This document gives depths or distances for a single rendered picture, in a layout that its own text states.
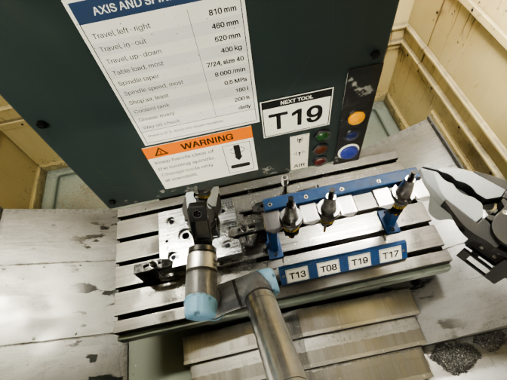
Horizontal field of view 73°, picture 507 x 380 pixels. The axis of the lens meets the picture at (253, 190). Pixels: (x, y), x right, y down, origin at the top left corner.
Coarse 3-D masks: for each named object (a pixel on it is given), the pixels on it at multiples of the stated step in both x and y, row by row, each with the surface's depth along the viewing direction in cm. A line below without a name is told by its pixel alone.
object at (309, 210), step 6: (300, 204) 100; (306, 204) 100; (312, 204) 99; (300, 210) 99; (306, 210) 98; (312, 210) 98; (306, 216) 97; (312, 216) 97; (318, 216) 97; (306, 222) 96; (312, 222) 96
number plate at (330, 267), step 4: (332, 260) 116; (336, 260) 117; (316, 264) 117; (320, 264) 117; (324, 264) 117; (328, 264) 117; (332, 264) 117; (336, 264) 117; (320, 268) 117; (324, 268) 117; (328, 268) 117; (332, 268) 117; (336, 268) 118; (320, 272) 117; (324, 272) 118; (328, 272) 118; (332, 272) 118; (336, 272) 118; (320, 276) 118
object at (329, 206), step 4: (324, 200) 93; (328, 200) 91; (332, 200) 91; (324, 204) 94; (328, 204) 92; (332, 204) 92; (324, 208) 95; (328, 208) 94; (332, 208) 94; (324, 212) 96; (328, 212) 95; (332, 212) 95
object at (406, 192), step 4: (404, 180) 92; (400, 184) 95; (404, 184) 93; (408, 184) 92; (412, 184) 92; (396, 188) 97; (400, 188) 95; (404, 188) 94; (408, 188) 93; (412, 188) 93; (396, 192) 97; (400, 192) 96; (404, 192) 94; (408, 192) 94; (412, 192) 96; (400, 196) 96; (404, 196) 95; (408, 196) 96
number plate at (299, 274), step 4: (292, 268) 116; (296, 268) 116; (300, 268) 116; (304, 268) 117; (288, 272) 117; (292, 272) 117; (296, 272) 117; (300, 272) 117; (304, 272) 117; (308, 272) 117; (288, 276) 117; (292, 276) 117; (296, 276) 117; (300, 276) 117; (304, 276) 117; (308, 276) 118; (288, 280) 118; (292, 280) 118; (296, 280) 118
